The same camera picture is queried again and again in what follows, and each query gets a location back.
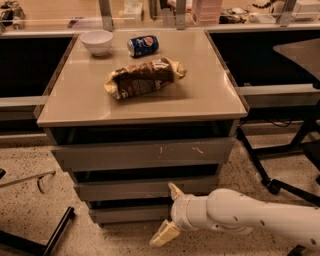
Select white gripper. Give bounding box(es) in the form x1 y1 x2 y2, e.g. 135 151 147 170
149 182 208 247

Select metal post right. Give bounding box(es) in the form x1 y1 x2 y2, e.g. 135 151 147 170
277 0 297 27

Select metal post left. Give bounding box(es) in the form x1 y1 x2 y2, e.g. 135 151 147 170
98 0 113 32

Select white box on shelf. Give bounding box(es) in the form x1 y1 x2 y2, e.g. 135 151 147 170
123 0 143 22

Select black chair leg left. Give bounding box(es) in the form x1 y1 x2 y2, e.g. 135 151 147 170
0 206 75 256

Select metal post middle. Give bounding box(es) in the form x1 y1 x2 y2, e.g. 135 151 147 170
176 0 186 30

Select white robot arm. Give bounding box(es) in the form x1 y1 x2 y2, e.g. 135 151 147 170
150 182 320 251

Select brown chip bag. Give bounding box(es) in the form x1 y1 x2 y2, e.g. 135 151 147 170
104 57 186 100

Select metal post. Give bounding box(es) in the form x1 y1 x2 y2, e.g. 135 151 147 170
98 0 113 32
277 0 297 27
176 0 186 30

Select blue pepsi can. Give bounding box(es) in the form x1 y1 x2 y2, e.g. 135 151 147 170
127 35 159 58

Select grey drawer cabinet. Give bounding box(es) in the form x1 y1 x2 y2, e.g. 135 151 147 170
33 28 250 228

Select pink stacked containers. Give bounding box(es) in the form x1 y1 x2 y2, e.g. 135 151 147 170
191 0 223 25

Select grey bottom drawer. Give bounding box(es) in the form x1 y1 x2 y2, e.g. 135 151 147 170
89 197 188 225

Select grey top drawer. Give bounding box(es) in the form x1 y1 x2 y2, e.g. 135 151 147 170
52 137 235 172

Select white ceramic bowl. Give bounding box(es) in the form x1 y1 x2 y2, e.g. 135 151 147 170
80 30 113 56

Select grey drawer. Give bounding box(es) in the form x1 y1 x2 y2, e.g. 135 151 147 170
89 197 188 225
52 137 235 172
74 175 218 201

